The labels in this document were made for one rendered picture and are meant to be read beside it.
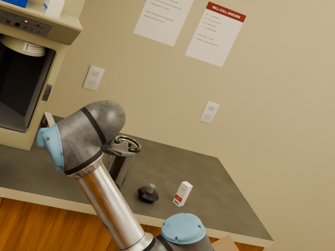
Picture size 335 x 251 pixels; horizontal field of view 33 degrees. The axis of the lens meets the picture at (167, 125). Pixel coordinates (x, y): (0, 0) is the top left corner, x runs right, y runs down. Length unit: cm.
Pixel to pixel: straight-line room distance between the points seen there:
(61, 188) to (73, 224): 15
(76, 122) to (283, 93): 171
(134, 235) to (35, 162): 78
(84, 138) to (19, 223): 74
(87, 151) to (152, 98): 131
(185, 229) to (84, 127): 40
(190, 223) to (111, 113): 38
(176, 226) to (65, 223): 66
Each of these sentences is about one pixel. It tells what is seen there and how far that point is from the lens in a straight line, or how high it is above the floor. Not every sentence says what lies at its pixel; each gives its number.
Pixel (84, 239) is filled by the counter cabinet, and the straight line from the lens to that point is 226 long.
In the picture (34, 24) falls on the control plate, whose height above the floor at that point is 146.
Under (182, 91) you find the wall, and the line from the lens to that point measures 282.
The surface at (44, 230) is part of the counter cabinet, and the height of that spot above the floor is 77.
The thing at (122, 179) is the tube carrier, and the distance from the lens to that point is 218.
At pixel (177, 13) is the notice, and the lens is 267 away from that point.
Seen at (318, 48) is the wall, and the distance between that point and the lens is 303.
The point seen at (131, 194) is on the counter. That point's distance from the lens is 230.
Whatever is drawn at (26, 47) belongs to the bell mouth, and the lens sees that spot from 216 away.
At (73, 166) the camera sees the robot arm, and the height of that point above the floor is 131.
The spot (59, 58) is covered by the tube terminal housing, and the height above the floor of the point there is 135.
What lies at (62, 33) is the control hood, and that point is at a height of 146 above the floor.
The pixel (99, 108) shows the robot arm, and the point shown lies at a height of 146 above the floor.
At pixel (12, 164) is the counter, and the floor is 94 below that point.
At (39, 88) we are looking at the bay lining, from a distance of 227.
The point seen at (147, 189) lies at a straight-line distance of 229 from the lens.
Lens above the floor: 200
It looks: 20 degrees down
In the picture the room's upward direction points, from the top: 25 degrees clockwise
